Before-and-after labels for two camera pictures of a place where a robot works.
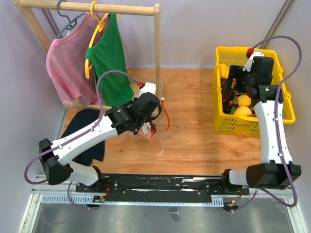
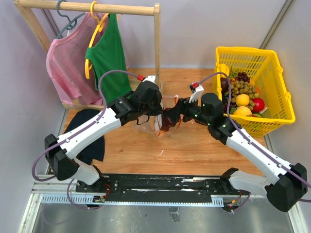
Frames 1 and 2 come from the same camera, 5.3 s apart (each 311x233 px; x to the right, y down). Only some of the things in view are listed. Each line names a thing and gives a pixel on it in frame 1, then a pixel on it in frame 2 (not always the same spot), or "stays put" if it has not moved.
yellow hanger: [99, 28] stays put
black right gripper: [229, 84] -> [184, 105]
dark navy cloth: [78, 119] stays put
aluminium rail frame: [57, 208] stays put
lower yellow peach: [243, 110] stays put
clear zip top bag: [159, 124] -> [153, 124]
